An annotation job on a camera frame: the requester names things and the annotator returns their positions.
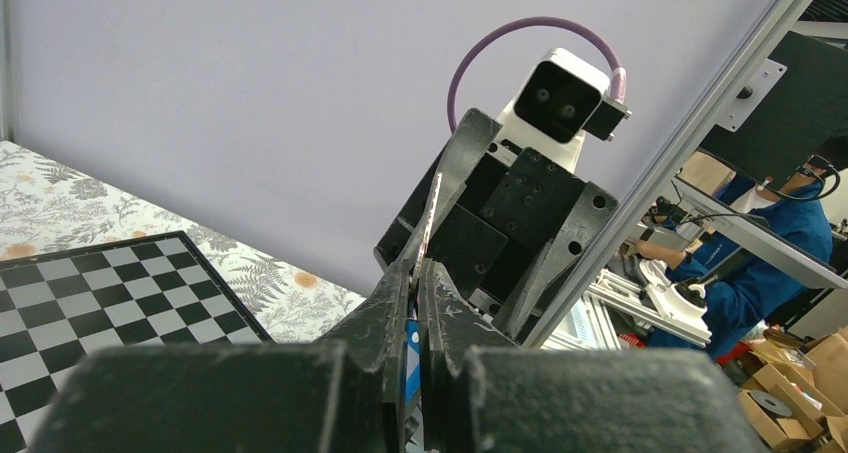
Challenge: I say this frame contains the blue key tag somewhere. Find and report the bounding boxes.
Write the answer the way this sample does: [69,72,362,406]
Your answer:
[404,319,421,406]

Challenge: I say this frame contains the cardboard boxes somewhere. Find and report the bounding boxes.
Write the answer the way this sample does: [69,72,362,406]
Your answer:
[737,327,847,452]

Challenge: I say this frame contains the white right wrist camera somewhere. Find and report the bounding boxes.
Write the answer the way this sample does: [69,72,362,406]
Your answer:
[488,48,631,173]

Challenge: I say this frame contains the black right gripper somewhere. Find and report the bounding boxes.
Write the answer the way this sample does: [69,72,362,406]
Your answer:
[375,109,617,347]

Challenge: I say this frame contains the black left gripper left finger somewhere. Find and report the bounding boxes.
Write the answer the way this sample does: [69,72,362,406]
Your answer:
[31,260,411,452]

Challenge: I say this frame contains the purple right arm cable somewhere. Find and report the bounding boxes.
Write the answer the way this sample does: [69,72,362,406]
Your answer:
[446,16,627,134]

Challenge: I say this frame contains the black white chessboard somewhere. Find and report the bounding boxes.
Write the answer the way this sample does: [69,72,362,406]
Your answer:
[1,231,271,452]

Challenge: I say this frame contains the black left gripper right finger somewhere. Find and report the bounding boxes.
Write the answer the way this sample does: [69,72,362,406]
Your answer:
[418,262,765,452]

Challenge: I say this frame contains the person in blue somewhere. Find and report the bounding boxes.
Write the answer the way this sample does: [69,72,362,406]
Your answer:
[636,163,833,359]

